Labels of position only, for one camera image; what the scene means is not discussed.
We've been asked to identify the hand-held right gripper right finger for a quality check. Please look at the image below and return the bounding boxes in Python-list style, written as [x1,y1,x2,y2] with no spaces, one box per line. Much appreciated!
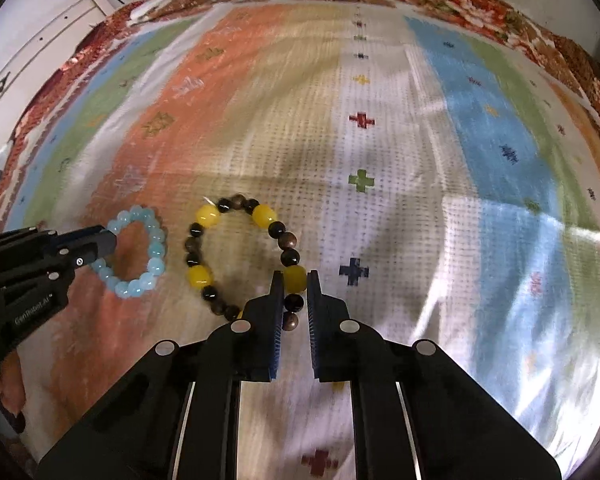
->
[305,270,563,480]

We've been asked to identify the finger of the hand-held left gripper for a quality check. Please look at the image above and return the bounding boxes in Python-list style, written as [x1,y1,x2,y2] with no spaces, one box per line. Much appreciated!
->
[50,242,118,282]
[57,226,118,249]

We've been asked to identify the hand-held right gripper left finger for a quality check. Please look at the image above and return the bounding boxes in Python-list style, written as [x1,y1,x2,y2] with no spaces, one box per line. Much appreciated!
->
[37,270,287,480]

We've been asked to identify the light blue bead bracelet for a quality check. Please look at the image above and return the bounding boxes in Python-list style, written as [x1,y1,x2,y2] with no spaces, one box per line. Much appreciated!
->
[91,205,170,301]

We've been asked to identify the yellow and dark bead bracelet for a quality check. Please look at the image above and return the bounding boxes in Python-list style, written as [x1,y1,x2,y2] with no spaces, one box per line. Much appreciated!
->
[184,196,308,333]

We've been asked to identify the person's left hand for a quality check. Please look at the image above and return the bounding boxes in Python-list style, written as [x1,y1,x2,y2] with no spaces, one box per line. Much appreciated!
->
[0,349,28,418]

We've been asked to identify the white cabinet door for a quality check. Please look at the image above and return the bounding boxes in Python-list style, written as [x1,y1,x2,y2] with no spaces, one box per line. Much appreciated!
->
[0,0,106,126]

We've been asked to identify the striped colourful mat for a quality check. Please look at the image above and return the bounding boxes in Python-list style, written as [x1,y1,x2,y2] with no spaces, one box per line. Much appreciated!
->
[0,2,600,480]

